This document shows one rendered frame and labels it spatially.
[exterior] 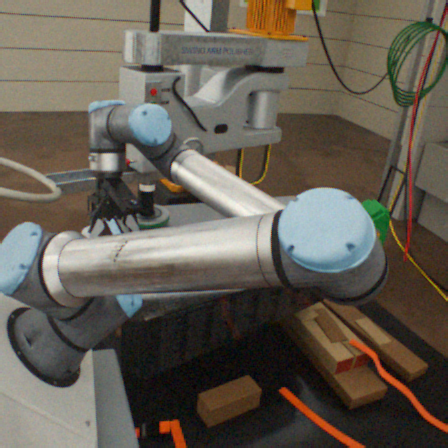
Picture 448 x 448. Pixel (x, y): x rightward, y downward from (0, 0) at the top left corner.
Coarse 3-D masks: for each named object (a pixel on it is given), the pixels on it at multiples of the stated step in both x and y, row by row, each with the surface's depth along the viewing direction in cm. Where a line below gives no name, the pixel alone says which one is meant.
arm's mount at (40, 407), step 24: (0, 312) 102; (0, 336) 96; (0, 360) 91; (24, 360) 97; (0, 384) 86; (24, 384) 92; (48, 384) 99; (72, 384) 106; (0, 408) 89; (24, 408) 90; (48, 408) 93; (72, 408) 100; (0, 432) 91; (24, 432) 93; (48, 432) 95; (72, 432) 97; (96, 432) 101
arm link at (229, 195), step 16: (176, 144) 106; (160, 160) 106; (176, 160) 105; (192, 160) 102; (208, 160) 102; (176, 176) 105; (192, 176) 100; (208, 176) 97; (224, 176) 96; (192, 192) 102; (208, 192) 96; (224, 192) 93; (240, 192) 91; (256, 192) 90; (224, 208) 92; (240, 208) 89; (256, 208) 86; (272, 208) 85; (352, 304) 68
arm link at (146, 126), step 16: (112, 112) 103; (128, 112) 99; (144, 112) 97; (160, 112) 100; (112, 128) 102; (128, 128) 99; (144, 128) 97; (160, 128) 100; (144, 144) 101; (160, 144) 103
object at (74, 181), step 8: (128, 168) 206; (48, 176) 182; (56, 176) 185; (64, 176) 187; (72, 176) 189; (80, 176) 192; (88, 176) 194; (128, 176) 195; (136, 176) 197; (144, 176) 200; (152, 176) 203; (160, 176) 206; (56, 184) 174; (64, 184) 176; (72, 184) 179; (80, 184) 181; (88, 184) 183; (128, 184) 196; (64, 192) 178; (72, 192) 180
